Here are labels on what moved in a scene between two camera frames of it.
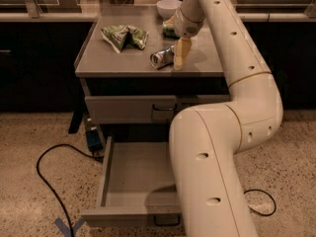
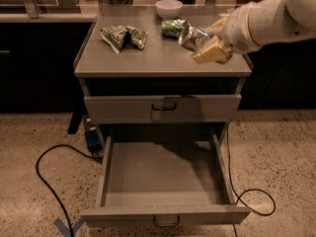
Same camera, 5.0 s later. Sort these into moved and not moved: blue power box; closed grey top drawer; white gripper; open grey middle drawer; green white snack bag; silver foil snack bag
Moved: white gripper; silver foil snack bag
Not moved: closed grey top drawer; blue power box; open grey middle drawer; green white snack bag
